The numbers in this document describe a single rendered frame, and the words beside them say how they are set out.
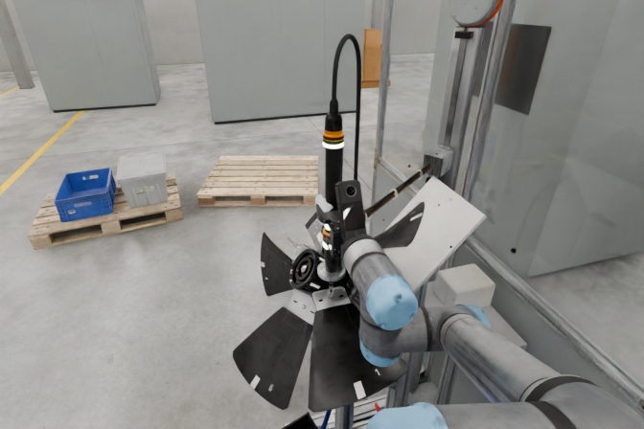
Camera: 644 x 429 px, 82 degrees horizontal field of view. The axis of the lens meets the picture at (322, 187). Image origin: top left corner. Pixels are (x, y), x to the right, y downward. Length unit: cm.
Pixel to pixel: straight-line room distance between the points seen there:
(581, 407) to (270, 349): 87
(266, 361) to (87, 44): 727
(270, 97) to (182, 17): 688
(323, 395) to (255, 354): 32
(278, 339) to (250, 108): 549
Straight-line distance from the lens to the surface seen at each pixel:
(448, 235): 112
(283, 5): 624
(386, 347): 69
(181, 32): 1283
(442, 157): 132
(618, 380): 134
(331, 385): 89
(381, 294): 59
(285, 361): 112
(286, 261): 118
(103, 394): 254
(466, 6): 134
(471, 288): 145
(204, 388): 236
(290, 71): 635
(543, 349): 151
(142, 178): 365
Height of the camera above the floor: 189
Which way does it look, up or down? 27 degrees down
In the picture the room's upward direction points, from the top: straight up
